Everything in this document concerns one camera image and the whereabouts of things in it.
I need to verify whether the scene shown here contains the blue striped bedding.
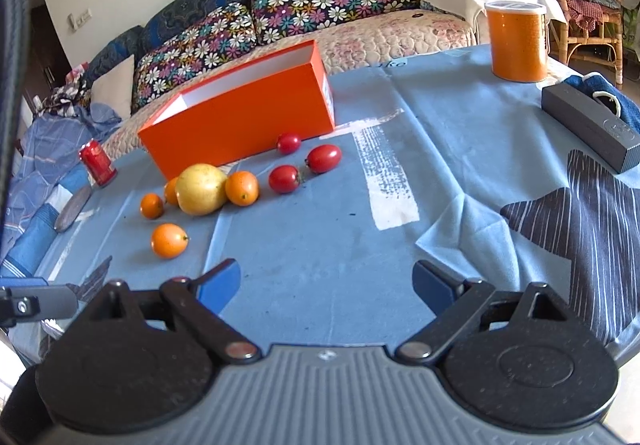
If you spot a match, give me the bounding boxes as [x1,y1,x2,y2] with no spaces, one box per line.
[0,102,126,281]

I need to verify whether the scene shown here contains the wicker chair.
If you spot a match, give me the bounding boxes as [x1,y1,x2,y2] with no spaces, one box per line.
[492,0,626,91]

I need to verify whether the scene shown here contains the black braided cable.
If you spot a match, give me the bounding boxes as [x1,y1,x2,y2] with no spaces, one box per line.
[0,0,28,246]

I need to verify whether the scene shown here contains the red soda can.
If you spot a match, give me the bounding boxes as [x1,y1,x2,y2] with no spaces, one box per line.
[78,139,118,187]

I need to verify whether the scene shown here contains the white pillow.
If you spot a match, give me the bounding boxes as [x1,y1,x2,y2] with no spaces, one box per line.
[90,54,136,121]

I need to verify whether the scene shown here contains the orange cardboard box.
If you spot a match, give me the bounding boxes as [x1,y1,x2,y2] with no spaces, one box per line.
[137,39,336,181]

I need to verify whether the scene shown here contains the large orange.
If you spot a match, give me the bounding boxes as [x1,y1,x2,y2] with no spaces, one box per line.
[151,223,190,259]

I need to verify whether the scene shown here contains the dark grey oblong box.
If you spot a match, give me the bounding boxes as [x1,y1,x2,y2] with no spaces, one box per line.
[541,82,640,174]

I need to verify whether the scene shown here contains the red cherry tomato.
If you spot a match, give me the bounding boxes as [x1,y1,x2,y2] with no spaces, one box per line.
[306,144,343,174]
[268,164,301,194]
[277,132,302,155]

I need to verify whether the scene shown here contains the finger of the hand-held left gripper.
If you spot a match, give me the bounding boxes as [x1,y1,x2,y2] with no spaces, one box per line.
[0,286,79,327]

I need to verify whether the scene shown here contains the orange canister with white lid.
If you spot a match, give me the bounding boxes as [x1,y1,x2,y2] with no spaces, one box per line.
[484,0,548,83]

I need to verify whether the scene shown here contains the patterned crumpled cloth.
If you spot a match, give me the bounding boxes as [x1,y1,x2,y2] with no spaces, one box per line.
[35,70,96,116]

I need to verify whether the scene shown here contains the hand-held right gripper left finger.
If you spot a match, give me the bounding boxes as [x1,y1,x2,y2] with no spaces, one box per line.
[90,259,262,366]

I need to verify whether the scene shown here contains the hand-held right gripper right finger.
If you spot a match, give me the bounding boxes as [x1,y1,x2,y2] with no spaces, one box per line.
[395,260,576,366]

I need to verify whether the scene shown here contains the blue printed tablecloth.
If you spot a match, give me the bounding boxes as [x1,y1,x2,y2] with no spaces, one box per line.
[10,42,640,366]

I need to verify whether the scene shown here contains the yellow pear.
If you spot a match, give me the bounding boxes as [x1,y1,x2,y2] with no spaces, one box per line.
[175,164,229,217]

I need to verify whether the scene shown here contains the dark blue sofa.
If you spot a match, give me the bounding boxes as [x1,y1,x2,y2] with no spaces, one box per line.
[80,0,416,91]

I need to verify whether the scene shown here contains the pink quilted blanket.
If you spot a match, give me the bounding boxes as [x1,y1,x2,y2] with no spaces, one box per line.
[100,8,476,161]

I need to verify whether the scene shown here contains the blue face mask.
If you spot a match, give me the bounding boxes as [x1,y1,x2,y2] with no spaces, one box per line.
[565,72,640,138]

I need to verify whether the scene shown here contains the white wall switch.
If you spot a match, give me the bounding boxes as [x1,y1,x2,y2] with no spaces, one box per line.
[67,9,93,32]

